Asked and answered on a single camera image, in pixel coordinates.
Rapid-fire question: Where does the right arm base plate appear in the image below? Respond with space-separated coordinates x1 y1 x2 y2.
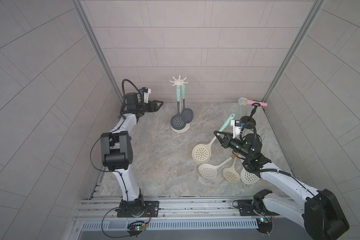
232 200 279 217

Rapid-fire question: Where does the green circuit board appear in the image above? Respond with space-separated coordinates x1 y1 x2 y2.
256 217 273 236
127 221 148 237

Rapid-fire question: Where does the pink toy microphone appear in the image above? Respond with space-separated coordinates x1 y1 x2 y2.
238 98 268 107

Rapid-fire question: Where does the cream utensil rack stand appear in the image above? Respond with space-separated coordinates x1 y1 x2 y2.
170 76 189 133

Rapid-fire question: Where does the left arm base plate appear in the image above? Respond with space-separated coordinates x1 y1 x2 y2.
116 200 160 218

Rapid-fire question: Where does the cream skimmer green handle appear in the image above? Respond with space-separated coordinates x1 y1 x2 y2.
192 114 235 164

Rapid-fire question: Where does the left green circuit board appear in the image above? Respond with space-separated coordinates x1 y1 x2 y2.
127 221 148 237

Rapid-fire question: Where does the grey skimmer green handle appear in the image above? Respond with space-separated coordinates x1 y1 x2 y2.
182 85 194 124
171 86 186 131

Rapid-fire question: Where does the cream skimmer leftmost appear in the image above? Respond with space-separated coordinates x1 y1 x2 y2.
198 155 237 179

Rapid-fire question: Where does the cream skimmer rightmost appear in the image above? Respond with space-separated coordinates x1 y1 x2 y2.
240 168 260 185

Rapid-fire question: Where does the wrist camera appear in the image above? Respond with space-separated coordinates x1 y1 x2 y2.
140 87 152 104
230 120 242 138

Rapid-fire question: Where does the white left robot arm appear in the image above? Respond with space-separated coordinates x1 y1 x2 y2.
91 79 164 217

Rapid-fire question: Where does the aluminium mounting rail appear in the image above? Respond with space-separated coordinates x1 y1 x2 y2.
68 196 325 232

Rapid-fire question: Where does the right green circuit board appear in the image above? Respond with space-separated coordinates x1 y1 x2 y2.
256 217 273 236

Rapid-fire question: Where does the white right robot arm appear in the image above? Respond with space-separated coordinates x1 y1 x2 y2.
214 131 350 240

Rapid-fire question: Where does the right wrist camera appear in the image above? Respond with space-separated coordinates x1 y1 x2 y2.
230 120 242 138

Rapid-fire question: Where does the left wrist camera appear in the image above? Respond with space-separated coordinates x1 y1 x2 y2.
140 87 152 104

